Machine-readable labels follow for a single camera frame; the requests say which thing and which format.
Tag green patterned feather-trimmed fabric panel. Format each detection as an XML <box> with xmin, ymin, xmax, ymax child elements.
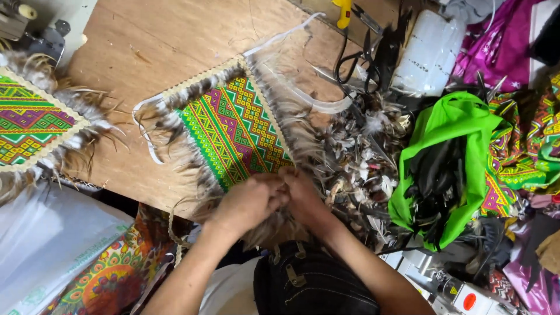
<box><xmin>0</xmin><ymin>50</ymin><xmax>127</xmax><ymax>206</ymax></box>
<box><xmin>132</xmin><ymin>55</ymin><xmax>333</xmax><ymax>250</ymax></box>

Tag person's left hand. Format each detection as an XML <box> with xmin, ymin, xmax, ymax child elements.
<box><xmin>209</xmin><ymin>172</ymin><xmax>290</xmax><ymax>232</ymax></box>

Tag magenta printed fabric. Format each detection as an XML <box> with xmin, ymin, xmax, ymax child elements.
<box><xmin>451</xmin><ymin>0</ymin><xmax>560</xmax><ymax>93</ymax></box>

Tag person's right hand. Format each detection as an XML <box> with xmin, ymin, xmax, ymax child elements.
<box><xmin>278</xmin><ymin>166</ymin><xmax>333</xmax><ymax>224</ymax></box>

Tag green patterned fabric heap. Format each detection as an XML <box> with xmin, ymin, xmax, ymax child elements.
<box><xmin>479</xmin><ymin>72</ymin><xmax>560</xmax><ymax>218</ymax></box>

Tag small metal snips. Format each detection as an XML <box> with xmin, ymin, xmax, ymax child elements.
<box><xmin>351</xmin><ymin>3</ymin><xmax>385</xmax><ymax>36</ymax></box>

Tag pile of loose feathers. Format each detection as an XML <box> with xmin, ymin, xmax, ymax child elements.
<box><xmin>306</xmin><ymin>87</ymin><xmax>416</xmax><ymax>254</ymax></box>

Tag person's white shirt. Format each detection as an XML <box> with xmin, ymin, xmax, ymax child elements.
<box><xmin>199</xmin><ymin>256</ymin><xmax>263</xmax><ymax>315</ymax></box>

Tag yellow glue gun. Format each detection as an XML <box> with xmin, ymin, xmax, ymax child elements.
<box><xmin>332</xmin><ymin>0</ymin><xmax>353</xmax><ymax>30</ymax></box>

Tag grey machine with red button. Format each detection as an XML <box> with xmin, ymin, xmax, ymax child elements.
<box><xmin>381</xmin><ymin>247</ymin><xmax>532</xmax><ymax>315</ymax></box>

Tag white elastic strap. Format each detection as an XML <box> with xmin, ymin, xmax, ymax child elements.
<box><xmin>242</xmin><ymin>12</ymin><xmax>357</xmax><ymax>115</ymax></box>

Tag clear plastic bag of glue sticks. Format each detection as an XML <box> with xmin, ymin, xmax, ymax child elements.
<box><xmin>391</xmin><ymin>10</ymin><xmax>467</xmax><ymax>98</ymax></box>

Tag colourful floral fabric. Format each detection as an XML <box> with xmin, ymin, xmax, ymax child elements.
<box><xmin>41</xmin><ymin>203</ymin><xmax>193</xmax><ymax>315</ymax></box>

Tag person's black jeans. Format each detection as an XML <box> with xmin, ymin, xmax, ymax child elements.
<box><xmin>253</xmin><ymin>241</ymin><xmax>381</xmax><ymax>315</ymax></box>

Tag white plastic bag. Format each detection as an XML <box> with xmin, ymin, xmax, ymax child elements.
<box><xmin>0</xmin><ymin>181</ymin><xmax>135</xmax><ymax>315</ymax></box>

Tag sewing machine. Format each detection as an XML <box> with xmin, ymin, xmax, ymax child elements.
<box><xmin>0</xmin><ymin>0</ymin><xmax>99</xmax><ymax>71</ymax></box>

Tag bright green bag of feathers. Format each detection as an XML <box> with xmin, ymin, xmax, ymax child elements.
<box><xmin>388</xmin><ymin>91</ymin><xmax>512</xmax><ymax>252</ymax></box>

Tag black handled scissors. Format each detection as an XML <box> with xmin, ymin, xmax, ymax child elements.
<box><xmin>334</xmin><ymin>28</ymin><xmax>381</xmax><ymax>95</ymax></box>

